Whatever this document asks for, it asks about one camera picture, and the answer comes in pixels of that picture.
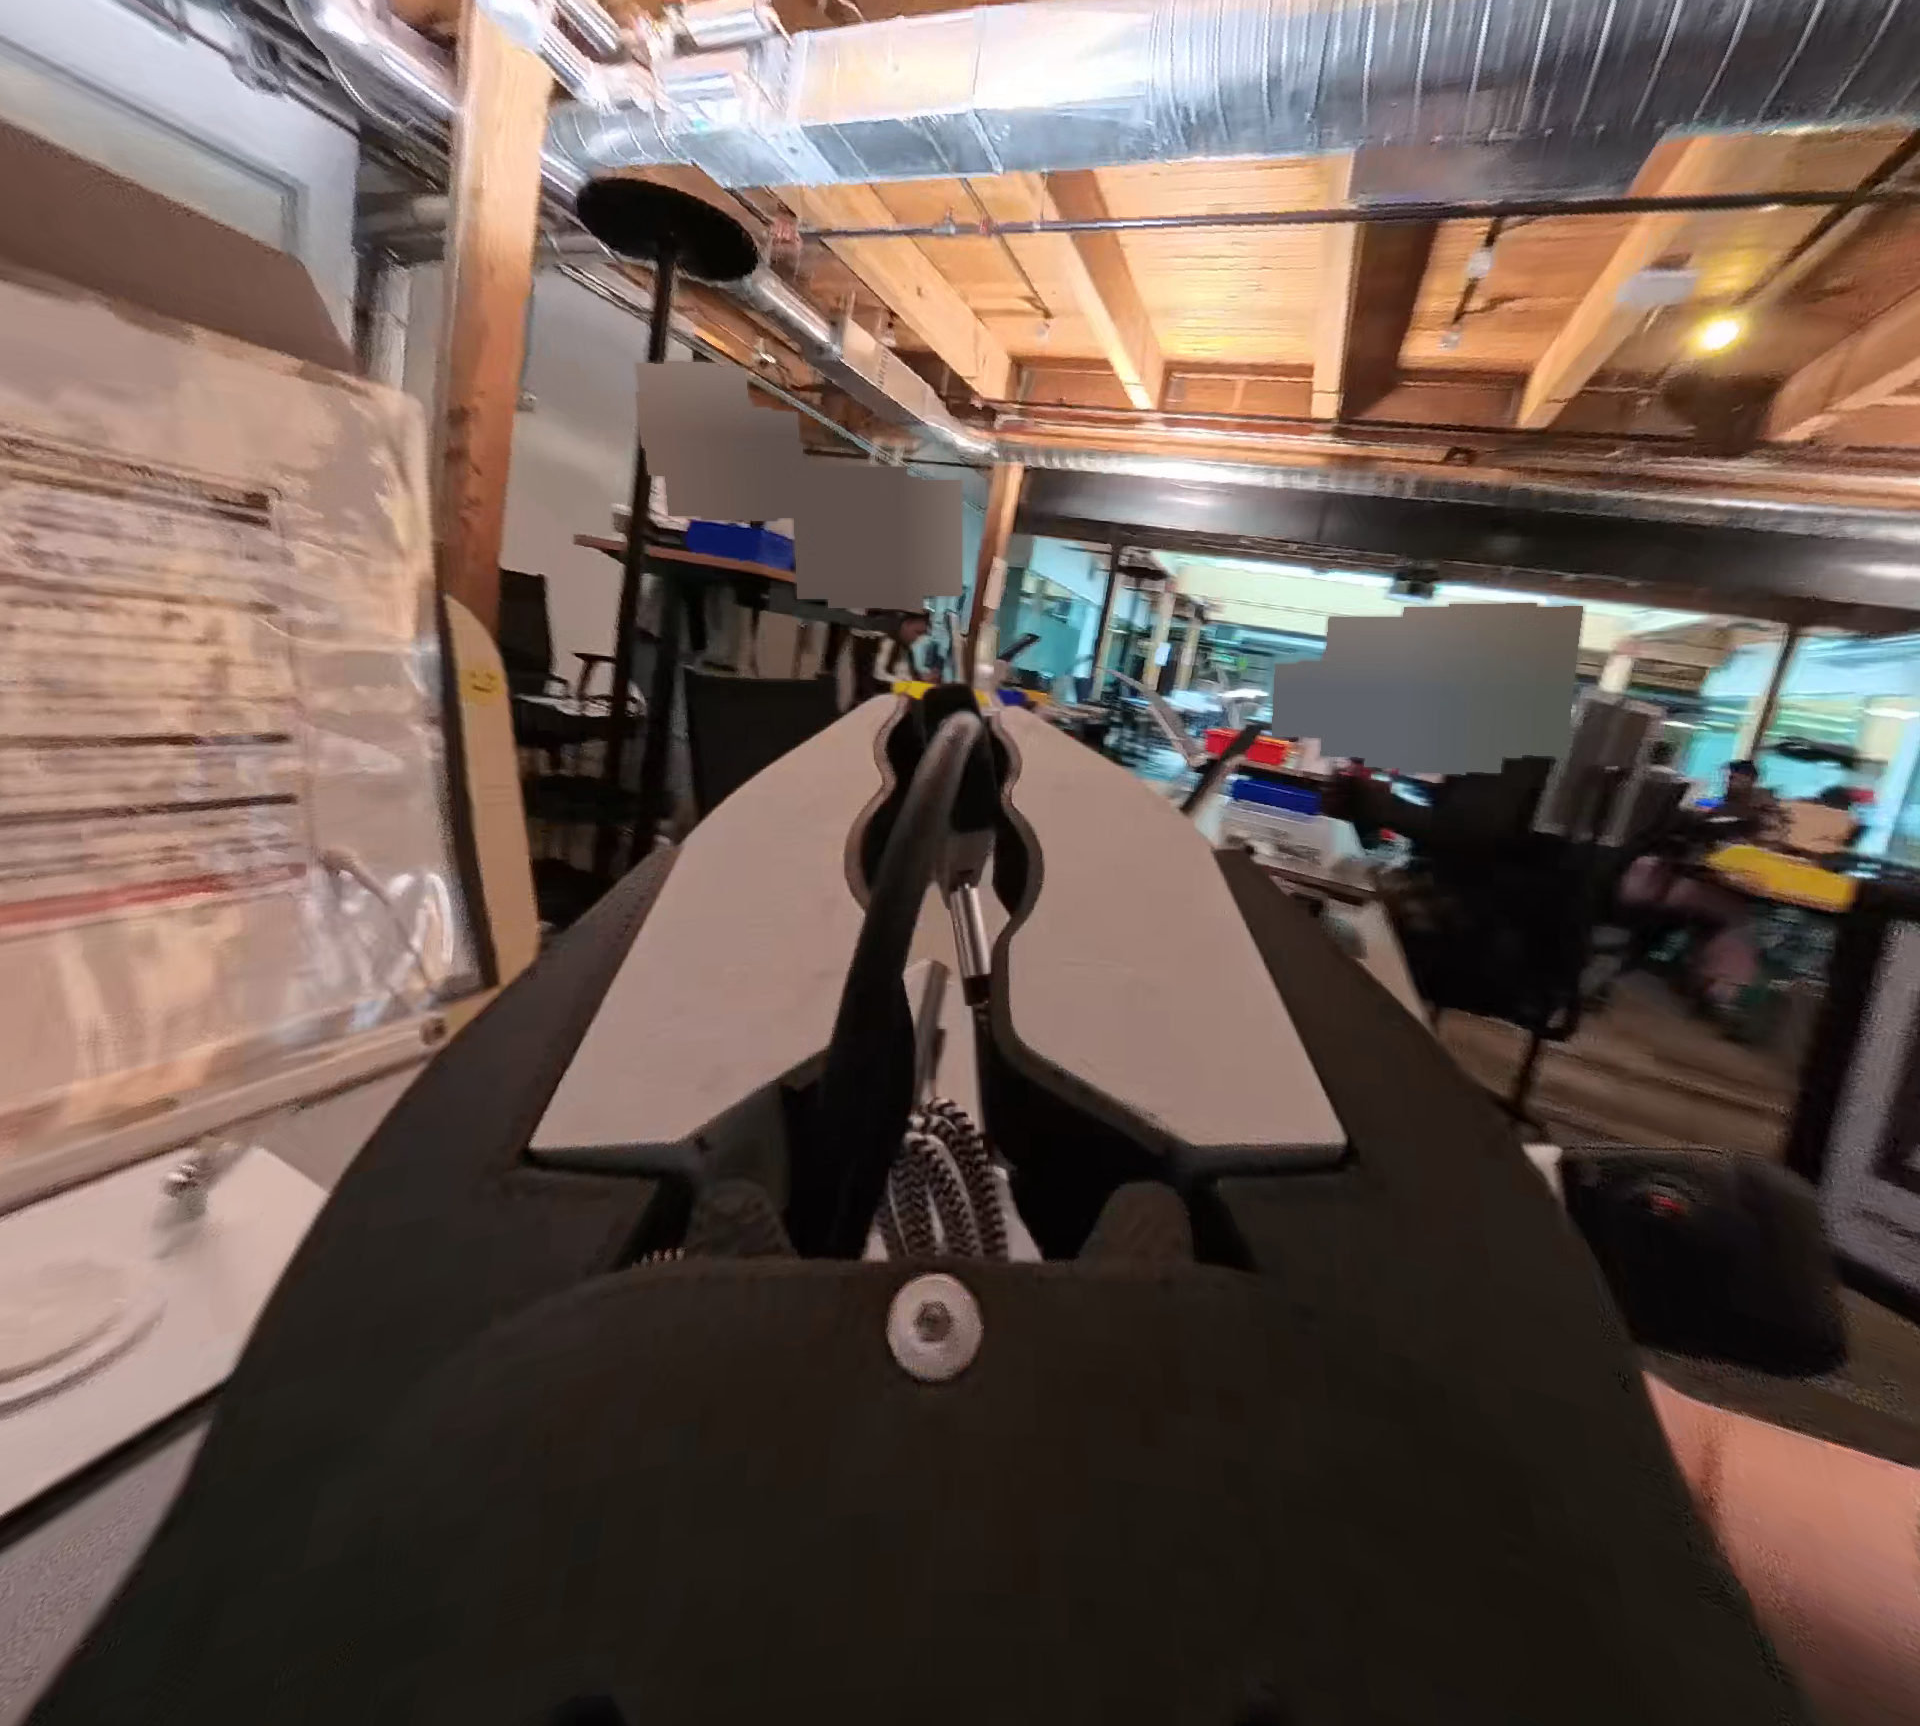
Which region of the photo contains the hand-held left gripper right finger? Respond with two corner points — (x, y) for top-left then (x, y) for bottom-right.
(973, 703), (1352, 1261)

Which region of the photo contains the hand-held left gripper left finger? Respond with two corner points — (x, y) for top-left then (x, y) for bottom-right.
(528, 691), (966, 1261)

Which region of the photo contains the black hub cable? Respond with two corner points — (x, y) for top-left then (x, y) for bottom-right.
(837, 707), (992, 1261)

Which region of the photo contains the black white braided usb cable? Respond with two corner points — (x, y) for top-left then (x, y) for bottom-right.
(877, 874), (1041, 1265)

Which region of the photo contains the person's right forearm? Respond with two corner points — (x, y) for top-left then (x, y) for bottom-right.
(1647, 1372), (1920, 1726)

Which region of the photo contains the black office chair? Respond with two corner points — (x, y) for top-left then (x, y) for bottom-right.
(682, 665), (860, 837)

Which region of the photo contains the wooden board with smiley sticker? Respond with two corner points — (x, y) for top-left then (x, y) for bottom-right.
(441, 592), (546, 997)

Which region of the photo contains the standing desk with wooden top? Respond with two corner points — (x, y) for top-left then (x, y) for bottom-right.
(574, 532), (902, 686)

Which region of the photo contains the clear acrylic sign holder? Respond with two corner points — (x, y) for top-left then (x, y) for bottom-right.
(0, 263), (501, 1210)

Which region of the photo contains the black floor lamp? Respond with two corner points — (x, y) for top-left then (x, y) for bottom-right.
(576, 173), (762, 867)

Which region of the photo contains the wooden post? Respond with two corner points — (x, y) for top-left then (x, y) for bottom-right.
(432, 0), (559, 637)

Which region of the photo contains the white sign base plate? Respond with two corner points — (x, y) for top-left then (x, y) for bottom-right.
(0, 1140), (330, 1522)

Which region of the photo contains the silver ventilation duct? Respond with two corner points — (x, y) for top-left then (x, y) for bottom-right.
(542, 0), (1920, 202)

